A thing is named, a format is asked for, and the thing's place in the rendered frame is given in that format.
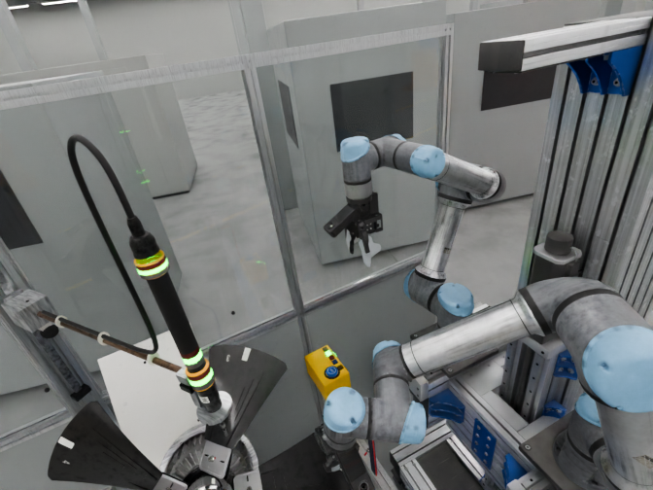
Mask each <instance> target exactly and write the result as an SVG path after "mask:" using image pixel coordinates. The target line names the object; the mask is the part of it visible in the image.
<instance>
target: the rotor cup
mask: <svg viewBox="0 0 653 490"><path fill-rule="evenodd" d="M235 476H236V475H235V473H234V472H233V470H232V469H231V468H229V473H228V478H227V479H225V478H218V477H216V476H213V475H211V474H209V473H207V472H204V471H202V470H201V469H200V468H199V465H197V466H196V467H194V468H193V469H191V470H190V471H189V472H188V473H187V474H186V476H185V477H184V478H183V481H185V482H187V483H189V486H188V488H187V490H234V483H233V477H235ZM212 478H215V484H214V483H212Z"/></svg>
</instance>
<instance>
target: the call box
mask: <svg viewBox="0 0 653 490"><path fill-rule="evenodd" d="M324 347H327V349H328V350H327V351H330V353H331V355H333V356H334V358H335V359H336V360H337V362H338V363H337V364H336V365H334V364H333V363H332V362H331V361H332V360H330V359H329V358H328V356H327V354H326V352H327V351H326V352H324V350H323V348H324ZM324 347H322V348H320V349H318V350H316V351H314V352H312V353H310V354H308V355H306V356H305V357H304V358H305V363H306V366H307V371H308V373H309V375H310V377H311V378H312V380H313V381H314V383H315V384H316V386H317V387H318V389H319V391H320V392H321V394H322V395H323V397H324V398H325V400H326V401H327V397H328V396H329V394H330V393H331V392H332V391H334V390H335V389H337V388H340V387H349V388H351V381H350V374H349V371H348V370H347V369H345V367H344V366H343V365H342V363H341V362H340V361H339V360H338V358H337V357H336V356H335V354H334V353H333V352H332V351H331V349H330V348H329V347H328V345H326V346H324ZM340 365H342V366H343V367H344V368H343V369H341V370H339V369H338V368H337V367H338V366H340ZM332 366H334V367H336V368H337V370H338V373H337V375H336V376H334V377H328V376H327V368H329V367H332Z"/></svg>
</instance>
